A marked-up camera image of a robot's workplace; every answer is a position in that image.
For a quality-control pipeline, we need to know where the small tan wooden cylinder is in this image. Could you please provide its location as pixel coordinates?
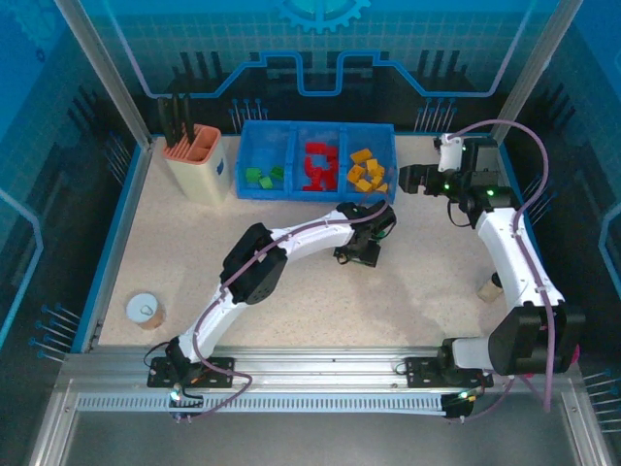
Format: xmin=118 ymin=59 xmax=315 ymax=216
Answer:
xmin=476 ymin=272 xmax=506 ymax=304

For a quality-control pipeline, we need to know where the aluminium mounting rail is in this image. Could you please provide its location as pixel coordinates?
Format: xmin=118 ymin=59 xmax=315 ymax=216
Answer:
xmin=60 ymin=345 xmax=586 ymax=392

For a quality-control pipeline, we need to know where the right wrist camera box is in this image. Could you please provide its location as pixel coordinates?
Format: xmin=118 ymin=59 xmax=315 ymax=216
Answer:
xmin=433 ymin=134 xmax=468 ymax=173

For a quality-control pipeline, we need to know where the blue three-compartment bin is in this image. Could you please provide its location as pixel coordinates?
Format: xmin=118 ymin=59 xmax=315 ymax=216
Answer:
xmin=236 ymin=120 xmax=398 ymax=203

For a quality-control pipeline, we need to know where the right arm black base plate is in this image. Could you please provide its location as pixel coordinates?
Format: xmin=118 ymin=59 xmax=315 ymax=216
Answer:
xmin=405 ymin=356 xmax=495 ymax=389

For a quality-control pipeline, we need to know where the black utensil handle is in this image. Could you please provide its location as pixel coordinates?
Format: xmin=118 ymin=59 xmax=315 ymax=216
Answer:
xmin=155 ymin=96 xmax=170 ymax=147
xmin=168 ymin=95 xmax=180 ymax=147
xmin=180 ymin=94 xmax=194 ymax=142

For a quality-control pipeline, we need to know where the slotted grey cable duct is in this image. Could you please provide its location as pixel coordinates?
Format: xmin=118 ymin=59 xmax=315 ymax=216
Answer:
xmin=76 ymin=392 xmax=450 ymax=416

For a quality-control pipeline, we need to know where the cream holder with orange rim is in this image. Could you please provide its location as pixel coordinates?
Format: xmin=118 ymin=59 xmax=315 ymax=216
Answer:
xmin=161 ymin=124 xmax=233 ymax=204

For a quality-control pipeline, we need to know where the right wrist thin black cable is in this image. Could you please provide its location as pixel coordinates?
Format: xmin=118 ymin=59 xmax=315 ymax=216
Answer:
xmin=446 ymin=201 xmax=474 ymax=230

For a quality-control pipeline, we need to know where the blue table border rim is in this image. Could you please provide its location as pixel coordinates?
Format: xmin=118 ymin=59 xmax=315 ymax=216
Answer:
xmin=71 ymin=133 xmax=565 ymax=353

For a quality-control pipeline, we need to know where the tin can with pull tab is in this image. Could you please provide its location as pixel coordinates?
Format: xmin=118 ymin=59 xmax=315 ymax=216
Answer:
xmin=125 ymin=290 xmax=168 ymax=332

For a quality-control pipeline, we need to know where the aluminium frame post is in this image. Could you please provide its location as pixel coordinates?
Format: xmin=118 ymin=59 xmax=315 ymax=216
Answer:
xmin=486 ymin=0 xmax=587 ymax=147
xmin=51 ymin=0 xmax=155 ymax=150

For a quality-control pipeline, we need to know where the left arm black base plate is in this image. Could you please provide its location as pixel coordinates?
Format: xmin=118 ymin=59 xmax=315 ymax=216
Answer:
xmin=147 ymin=356 xmax=238 ymax=389

